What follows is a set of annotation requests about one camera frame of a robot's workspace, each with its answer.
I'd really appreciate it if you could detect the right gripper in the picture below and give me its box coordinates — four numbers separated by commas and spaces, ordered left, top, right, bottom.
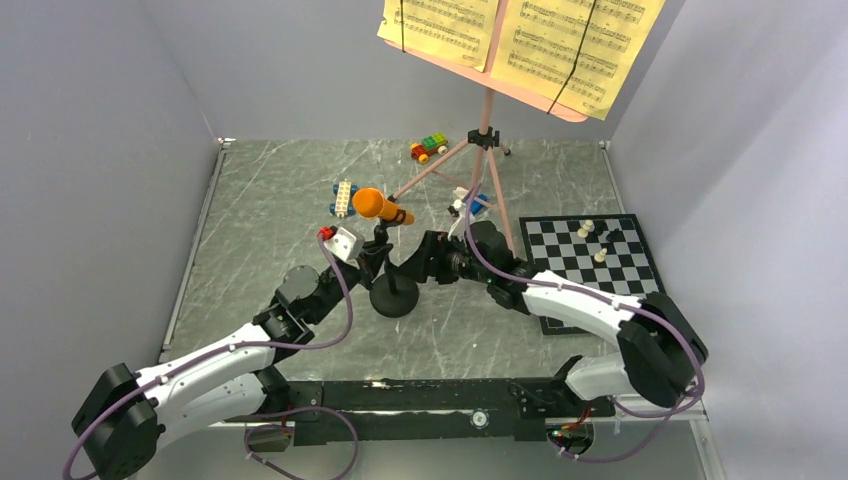
396, 230, 493, 285

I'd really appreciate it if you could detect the black microphone stand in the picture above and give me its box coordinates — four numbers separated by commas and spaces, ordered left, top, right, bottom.
368, 220, 419, 318

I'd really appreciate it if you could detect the orange toy microphone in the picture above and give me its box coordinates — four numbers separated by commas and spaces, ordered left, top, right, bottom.
352, 187, 415, 225

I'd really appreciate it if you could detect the pink music stand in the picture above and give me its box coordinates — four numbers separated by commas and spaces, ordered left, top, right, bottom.
384, 1, 590, 228

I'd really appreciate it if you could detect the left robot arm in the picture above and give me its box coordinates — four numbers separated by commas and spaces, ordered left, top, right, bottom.
62, 241, 391, 479

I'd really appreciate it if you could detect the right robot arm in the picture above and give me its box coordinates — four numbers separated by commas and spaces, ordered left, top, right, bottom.
399, 221, 709, 416

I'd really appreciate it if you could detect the white blue brick block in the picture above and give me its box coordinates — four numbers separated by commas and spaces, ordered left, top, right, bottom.
448, 187, 489, 217

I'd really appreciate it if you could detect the cream blue-wheeled brick car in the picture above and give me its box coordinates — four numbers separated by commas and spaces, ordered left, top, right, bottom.
329, 180, 358, 218

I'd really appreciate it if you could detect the white chess piece upper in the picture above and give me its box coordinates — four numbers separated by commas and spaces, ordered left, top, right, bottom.
577, 220, 594, 239

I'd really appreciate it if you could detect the red green brick car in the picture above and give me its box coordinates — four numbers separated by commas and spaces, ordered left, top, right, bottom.
410, 132, 448, 164

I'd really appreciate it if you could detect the black chess piece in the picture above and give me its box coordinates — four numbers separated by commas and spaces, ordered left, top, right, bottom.
593, 222, 625, 243

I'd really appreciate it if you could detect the black white chessboard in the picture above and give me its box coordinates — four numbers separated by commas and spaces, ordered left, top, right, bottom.
519, 213, 666, 298

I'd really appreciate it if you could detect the right yellow sheet music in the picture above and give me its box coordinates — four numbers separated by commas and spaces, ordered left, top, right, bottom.
491, 0, 665, 120

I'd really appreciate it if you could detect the yellow sheet music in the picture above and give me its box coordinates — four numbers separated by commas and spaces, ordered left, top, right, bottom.
491, 0, 665, 120
377, 0, 499, 71

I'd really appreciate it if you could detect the left yellow sheet music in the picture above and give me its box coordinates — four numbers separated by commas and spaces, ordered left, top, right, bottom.
377, 0, 499, 71

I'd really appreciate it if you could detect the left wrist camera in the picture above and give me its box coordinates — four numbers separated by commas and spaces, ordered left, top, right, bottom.
318, 226, 365, 263

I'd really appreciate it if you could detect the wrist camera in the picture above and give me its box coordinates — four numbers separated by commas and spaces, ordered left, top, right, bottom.
448, 190, 474, 241
318, 226, 365, 263

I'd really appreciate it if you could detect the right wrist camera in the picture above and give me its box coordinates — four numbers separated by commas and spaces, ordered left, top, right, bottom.
448, 190, 474, 241

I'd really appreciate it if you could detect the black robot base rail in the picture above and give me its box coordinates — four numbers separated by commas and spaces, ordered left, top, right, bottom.
239, 377, 615, 446

